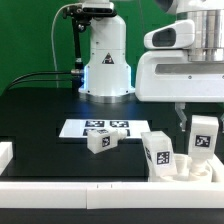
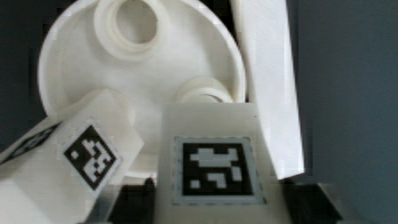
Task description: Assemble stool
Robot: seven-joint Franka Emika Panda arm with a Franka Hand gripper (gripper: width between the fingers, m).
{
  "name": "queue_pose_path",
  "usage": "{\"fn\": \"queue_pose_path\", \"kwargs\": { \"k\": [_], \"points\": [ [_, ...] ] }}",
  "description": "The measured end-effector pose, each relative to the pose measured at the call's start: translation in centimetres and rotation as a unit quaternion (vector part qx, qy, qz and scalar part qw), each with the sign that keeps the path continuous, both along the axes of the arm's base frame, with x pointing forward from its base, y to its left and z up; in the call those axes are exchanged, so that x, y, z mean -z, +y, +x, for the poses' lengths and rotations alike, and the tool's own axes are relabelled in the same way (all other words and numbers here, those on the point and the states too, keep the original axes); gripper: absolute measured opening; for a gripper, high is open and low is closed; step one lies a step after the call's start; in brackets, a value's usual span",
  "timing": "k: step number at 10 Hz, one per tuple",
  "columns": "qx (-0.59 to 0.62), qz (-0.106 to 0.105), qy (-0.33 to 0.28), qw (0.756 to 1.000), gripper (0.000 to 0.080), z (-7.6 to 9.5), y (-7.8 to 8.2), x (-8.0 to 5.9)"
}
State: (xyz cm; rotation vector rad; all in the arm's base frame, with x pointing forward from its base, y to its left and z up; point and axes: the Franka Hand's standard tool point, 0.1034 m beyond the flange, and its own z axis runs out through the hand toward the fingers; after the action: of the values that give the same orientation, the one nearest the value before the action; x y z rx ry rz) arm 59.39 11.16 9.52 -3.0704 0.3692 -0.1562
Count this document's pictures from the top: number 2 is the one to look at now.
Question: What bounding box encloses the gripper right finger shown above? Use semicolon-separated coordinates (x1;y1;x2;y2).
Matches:
281;178;363;224

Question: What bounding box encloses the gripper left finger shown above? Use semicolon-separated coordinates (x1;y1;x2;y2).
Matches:
86;176;160;224

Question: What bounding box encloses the white stool leg front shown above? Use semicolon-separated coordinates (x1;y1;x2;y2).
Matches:
155;103;293;224

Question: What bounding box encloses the white stool leg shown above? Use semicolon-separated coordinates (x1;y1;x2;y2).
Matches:
0;89;144;224
155;103;293;224

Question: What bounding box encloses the white round stool seat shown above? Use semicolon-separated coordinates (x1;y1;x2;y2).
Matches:
38;0;247;177

